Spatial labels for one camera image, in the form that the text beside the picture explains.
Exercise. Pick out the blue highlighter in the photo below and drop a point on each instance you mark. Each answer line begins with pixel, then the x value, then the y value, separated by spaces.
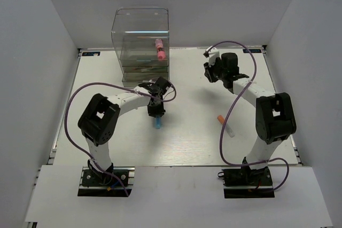
pixel 157 123

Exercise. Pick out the pink capped marker bottle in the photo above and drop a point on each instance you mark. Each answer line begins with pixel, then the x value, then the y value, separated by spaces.
pixel 161 55

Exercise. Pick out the red pen refill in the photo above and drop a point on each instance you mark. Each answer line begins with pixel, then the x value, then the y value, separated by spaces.
pixel 140 69

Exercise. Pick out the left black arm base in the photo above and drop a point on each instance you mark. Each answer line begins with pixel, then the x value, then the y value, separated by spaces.
pixel 95 184

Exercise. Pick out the right blue corner label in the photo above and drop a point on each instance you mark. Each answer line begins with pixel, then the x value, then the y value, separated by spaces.
pixel 252 51

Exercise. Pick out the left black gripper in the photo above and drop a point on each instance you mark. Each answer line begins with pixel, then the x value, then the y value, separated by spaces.
pixel 160 110

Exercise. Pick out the dark blue pen refill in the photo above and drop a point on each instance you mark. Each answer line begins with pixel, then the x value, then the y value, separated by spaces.
pixel 155 69

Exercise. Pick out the blue corner label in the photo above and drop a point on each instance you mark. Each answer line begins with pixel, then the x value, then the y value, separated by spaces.
pixel 252 51
pixel 91 54

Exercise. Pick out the orange highlighter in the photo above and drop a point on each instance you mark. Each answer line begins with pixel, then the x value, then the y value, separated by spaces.
pixel 227 128

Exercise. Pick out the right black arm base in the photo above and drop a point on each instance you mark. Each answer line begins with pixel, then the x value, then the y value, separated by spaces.
pixel 243 183

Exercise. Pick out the clear acrylic drawer organizer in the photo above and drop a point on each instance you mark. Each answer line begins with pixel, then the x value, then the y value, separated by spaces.
pixel 134 32

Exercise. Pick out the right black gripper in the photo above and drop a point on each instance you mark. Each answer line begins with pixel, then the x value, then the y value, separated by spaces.
pixel 209 70

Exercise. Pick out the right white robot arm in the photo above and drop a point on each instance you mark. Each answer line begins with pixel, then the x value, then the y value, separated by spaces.
pixel 274 116

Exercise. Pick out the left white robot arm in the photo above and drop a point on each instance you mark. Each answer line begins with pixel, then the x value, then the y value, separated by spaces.
pixel 98 121

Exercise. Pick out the left blue corner label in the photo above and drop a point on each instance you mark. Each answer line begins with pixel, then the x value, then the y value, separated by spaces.
pixel 91 54

